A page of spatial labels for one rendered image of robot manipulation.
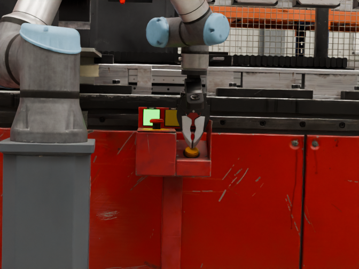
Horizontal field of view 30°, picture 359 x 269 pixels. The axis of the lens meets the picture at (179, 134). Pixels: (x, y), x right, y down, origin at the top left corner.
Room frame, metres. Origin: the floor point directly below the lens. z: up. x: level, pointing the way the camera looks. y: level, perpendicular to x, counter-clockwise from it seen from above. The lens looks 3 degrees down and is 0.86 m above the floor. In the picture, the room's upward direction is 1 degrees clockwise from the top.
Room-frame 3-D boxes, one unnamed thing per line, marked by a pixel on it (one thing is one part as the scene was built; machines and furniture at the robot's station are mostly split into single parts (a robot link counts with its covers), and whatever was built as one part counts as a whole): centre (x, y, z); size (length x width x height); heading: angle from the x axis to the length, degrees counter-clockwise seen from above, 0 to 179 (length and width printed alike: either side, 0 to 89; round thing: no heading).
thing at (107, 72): (2.15, 0.29, 0.92); 0.39 x 0.06 x 0.10; 92
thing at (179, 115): (1.82, -0.01, 0.82); 0.05 x 0.02 x 0.09; 92
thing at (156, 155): (1.84, 0.02, 0.75); 0.20 x 0.16 x 0.18; 92
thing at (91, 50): (2.00, 0.34, 1.00); 0.26 x 0.18 x 0.01; 2
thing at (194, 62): (1.82, -0.03, 0.96); 0.08 x 0.08 x 0.05
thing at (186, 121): (1.84, -0.02, 0.78); 0.06 x 0.03 x 0.09; 2
